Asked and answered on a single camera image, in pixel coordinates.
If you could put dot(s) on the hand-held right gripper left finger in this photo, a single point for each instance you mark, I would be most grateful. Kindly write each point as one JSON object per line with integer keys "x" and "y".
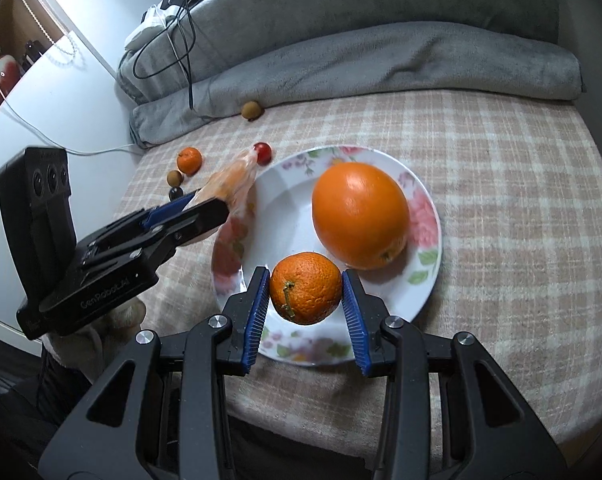
{"x": 256, "y": 312}

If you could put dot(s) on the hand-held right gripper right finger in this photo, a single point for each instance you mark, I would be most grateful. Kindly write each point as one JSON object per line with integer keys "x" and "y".
{"x": 353, "y": 320}

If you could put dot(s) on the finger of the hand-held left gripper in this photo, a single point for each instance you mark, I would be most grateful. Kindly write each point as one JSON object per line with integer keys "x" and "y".
{"x": 171, "y": 210}
{"x": 191, "y": 222}

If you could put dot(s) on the dark grape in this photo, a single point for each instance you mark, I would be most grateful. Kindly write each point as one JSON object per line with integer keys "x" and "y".
{"x": 175, "y": 193}

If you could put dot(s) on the brown longan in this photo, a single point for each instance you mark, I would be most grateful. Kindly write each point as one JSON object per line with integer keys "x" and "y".
{"x": 174, "y": 178}
{"x": 251, "y": 110}

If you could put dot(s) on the small smooth tangerine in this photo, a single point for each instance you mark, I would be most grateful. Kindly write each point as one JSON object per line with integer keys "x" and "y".
{"x": 189, "y": 160}

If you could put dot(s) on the bumpy mandarin with stem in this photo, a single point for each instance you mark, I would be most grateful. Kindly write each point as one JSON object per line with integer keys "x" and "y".
{"x": 306, "y": 287}

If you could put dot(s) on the peeled pomelo segment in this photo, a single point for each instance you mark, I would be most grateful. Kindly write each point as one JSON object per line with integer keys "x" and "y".
{"x": 231, "y": 180}

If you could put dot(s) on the white floral plate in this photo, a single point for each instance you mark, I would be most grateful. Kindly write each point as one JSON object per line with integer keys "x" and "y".
{"x": 281, "y": 220}

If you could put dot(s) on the red cherry tomato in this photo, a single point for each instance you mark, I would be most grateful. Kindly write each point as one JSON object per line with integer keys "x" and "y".
{"x": 263, "y": 153}

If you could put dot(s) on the person's left forearm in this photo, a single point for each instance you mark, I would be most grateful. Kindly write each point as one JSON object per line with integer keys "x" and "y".
{"x": 78, "y": 355}

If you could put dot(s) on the person's left hand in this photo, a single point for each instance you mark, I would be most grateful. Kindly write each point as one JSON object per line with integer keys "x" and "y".
{"x": 128, "y": 316}

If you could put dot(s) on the large orange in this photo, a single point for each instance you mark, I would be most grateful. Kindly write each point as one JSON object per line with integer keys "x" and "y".
{"x": 361, "y": 215}

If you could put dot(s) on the white power strip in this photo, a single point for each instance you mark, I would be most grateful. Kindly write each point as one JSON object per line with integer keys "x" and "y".
{"x": 148, "y": 27}

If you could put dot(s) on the rolled grey fleece blanket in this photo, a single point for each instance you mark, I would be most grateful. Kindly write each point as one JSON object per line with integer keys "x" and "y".
{"x": 381, "y": 65}

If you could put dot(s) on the folded grey fleece blanket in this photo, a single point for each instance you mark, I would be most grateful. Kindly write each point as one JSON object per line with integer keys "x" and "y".
{"x": 356, "y": 5}

